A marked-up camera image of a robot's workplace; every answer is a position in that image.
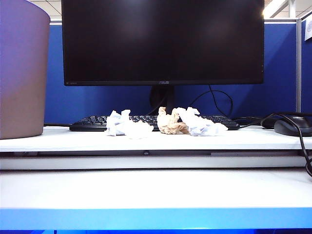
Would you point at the tan paper ball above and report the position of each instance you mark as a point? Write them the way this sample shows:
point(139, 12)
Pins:
point(168, 123)

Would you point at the large white paper ball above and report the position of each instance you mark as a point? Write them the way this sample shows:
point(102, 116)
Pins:
point(202, 126)

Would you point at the black monitor stand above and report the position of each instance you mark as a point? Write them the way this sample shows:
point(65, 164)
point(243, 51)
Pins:
point(161, 97)

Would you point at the wide blue partition panel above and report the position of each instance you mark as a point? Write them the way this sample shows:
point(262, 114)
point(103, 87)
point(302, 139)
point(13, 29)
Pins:
point(97, 102)

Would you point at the black computer keyboard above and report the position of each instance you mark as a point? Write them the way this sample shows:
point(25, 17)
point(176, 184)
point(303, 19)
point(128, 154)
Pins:
point(92, 123)

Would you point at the black ASUS computer monitor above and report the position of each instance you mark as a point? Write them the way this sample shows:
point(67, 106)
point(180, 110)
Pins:
point(161, 41)

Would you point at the black computer mouse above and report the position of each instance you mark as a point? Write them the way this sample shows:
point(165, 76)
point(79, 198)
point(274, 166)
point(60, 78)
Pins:
point(292, 130)

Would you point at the black flat desk device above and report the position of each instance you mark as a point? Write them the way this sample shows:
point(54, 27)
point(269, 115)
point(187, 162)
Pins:
point(306, 116)

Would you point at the narrow blue partition panel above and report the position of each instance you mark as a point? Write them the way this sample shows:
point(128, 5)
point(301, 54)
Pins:
point(307, 73)

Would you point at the white paper sheet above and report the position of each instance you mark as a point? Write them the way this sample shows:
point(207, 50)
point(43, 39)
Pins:
point(309, 30)

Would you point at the grey metal rail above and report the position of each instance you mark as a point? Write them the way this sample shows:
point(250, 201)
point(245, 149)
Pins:
point(122, 153)

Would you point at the grey partition post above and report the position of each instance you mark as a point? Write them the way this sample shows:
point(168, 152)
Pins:
point(298, 73)

